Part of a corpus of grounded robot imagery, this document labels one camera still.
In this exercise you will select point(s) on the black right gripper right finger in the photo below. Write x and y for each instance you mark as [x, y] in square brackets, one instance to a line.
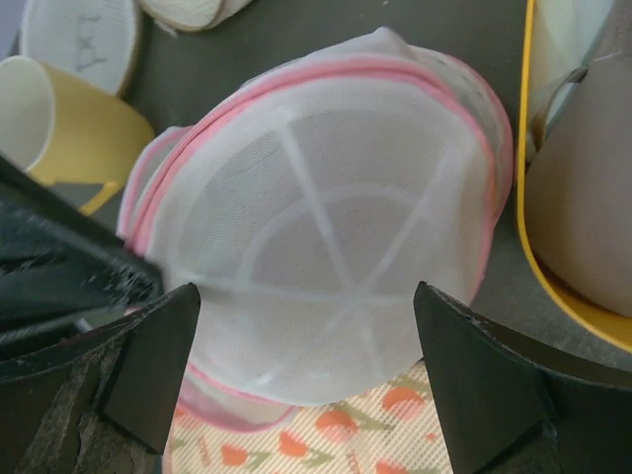
[510, 404]

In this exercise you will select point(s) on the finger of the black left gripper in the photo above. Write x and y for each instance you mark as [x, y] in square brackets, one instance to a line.
[57, 264]

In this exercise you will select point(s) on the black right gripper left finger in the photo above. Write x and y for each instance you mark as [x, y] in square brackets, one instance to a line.
[103, 401]

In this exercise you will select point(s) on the white pink-trimmed mesh laundry bag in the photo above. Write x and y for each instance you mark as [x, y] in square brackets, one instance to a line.
[308, 205]

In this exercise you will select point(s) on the empty pink-trimmed mesh laundry bag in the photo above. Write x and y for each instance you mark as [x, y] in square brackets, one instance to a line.
[229, 409]

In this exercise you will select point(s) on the tulip print bra bag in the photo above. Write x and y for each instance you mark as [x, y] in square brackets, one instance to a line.
[391, 429]

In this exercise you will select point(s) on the white honeycomb mesh laundry bag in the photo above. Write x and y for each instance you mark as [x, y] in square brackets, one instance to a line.
[98, 40]

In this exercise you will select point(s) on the yellow mug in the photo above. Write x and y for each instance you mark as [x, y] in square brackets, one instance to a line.
[57, 128]

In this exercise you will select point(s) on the yellow plastic basket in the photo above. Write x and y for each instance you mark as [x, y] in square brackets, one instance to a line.
[558, 36]

